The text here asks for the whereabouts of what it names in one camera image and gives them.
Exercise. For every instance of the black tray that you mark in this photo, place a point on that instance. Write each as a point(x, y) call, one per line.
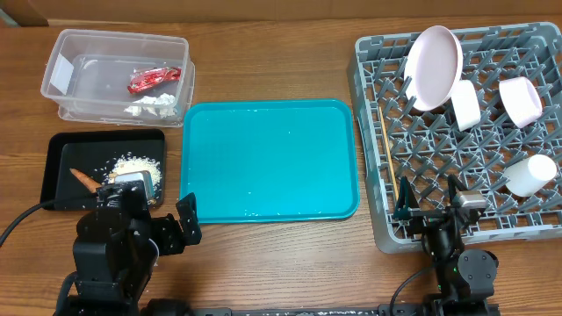
point(87, 151)

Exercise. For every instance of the clear plastic bin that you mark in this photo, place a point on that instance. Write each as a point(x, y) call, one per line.
point(88, 72)

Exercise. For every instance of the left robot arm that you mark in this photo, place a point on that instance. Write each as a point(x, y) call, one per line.
point(117, 246)

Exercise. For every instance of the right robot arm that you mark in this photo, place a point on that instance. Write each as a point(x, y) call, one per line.
point(465, 277)

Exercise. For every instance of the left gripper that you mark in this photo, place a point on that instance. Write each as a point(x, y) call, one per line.
point(172, 241)

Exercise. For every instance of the orange carrot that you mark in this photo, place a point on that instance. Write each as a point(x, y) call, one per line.
point(90, 184)

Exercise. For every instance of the white cup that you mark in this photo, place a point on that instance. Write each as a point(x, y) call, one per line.
point(528, 176)

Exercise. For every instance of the grey dishwasher rack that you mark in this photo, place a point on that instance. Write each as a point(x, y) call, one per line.
point(427, 147)

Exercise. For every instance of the white tissue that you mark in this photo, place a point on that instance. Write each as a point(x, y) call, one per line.
point(162, 106)

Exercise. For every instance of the food scraps and rice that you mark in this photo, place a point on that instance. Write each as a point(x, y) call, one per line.
point(129, 163)

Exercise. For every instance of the teal serving tray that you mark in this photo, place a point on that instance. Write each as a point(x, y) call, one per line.
point(270, 161)

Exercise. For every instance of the pink plate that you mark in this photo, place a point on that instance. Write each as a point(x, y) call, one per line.
point(433, 66)

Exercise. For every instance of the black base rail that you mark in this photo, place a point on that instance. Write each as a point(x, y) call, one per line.
point(303, 310)

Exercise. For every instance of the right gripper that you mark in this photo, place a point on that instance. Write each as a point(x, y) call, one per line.
point(406, 208)

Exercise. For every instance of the red snack wrapper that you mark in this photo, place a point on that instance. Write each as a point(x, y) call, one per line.
point(144, 80)

